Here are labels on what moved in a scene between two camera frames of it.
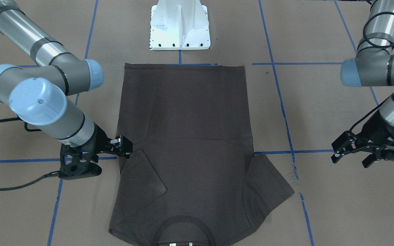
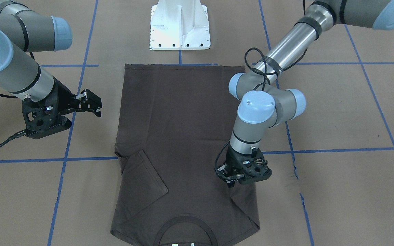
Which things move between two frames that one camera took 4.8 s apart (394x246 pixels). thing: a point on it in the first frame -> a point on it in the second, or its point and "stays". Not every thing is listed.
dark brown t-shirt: (193, 179) stays
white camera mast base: (179, 25) stays
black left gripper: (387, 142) -> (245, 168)
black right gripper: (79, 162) -> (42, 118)
